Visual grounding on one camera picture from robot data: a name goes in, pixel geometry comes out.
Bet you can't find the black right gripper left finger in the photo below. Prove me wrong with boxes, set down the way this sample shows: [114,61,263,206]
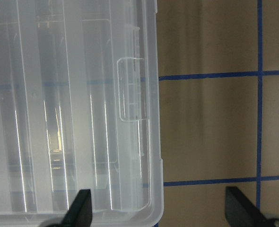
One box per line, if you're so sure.
[61,189,93,227]

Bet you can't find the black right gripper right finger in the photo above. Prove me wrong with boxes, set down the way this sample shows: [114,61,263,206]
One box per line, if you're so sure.
[225,186,270,227]

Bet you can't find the clear plastic box lid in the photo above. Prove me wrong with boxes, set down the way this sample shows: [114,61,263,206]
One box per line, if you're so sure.
[0,0,164,227]

